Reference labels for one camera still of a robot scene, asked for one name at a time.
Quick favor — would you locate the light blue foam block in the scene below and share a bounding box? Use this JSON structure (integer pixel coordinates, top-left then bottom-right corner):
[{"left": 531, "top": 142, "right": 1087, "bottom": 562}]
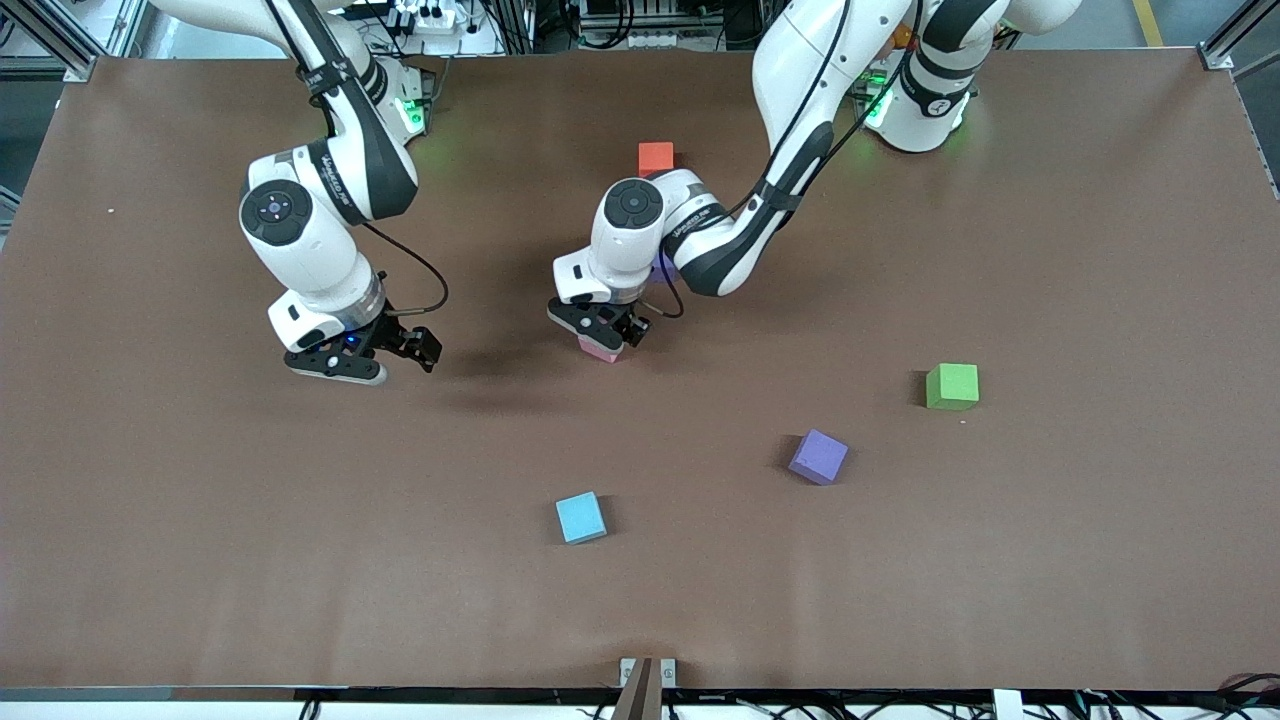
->
[{"left": 555, "top": 491, "right": 608, "bottom": 546}]

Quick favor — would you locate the brown table cover sheet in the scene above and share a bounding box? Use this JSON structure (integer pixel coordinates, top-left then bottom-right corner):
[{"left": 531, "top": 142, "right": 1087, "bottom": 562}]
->
[{"left": 0, "top": 48, "right": 1280, "bottom": 693}]

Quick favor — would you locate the green foam block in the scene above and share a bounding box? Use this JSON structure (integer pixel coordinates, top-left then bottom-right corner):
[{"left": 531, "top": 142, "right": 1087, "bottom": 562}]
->
[{"left": 925, "top": 362, "right": 981, "bottom": 412}]

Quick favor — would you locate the white power strip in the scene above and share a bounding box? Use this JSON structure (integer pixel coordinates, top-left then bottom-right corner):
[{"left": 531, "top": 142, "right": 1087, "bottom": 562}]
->
[{"left": 388, "top": 0, "right": 463, "bottom": 33}]

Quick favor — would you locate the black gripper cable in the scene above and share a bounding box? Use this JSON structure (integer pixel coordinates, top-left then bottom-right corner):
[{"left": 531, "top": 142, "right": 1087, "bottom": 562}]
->
[
  {"left": 262, "top": 0, "right": 450, "bottom": 317},
  {"left": 640, "top": 0, "right": 926, "bottom": 321}
]

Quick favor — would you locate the small metal bracket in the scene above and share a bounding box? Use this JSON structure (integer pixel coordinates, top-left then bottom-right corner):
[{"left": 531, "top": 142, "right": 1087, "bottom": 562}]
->
[{"left": 619, "top": 657, "right": 678, "bottom": 690}]

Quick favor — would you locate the brown camera post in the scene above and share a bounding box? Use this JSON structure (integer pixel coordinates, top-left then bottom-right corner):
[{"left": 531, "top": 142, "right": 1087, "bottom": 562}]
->
[{"left": 612, "top": 657, "right": 663, "bottom": 720}]

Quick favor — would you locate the aluminium frame profile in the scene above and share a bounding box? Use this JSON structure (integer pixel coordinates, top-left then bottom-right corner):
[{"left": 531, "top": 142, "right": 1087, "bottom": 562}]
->
[
  {"left": 0, "top": 0, "right": 136, "bottom": 83},
  {"left": 1200, "top": 0, "right": 1280, "bottom": 76}
]

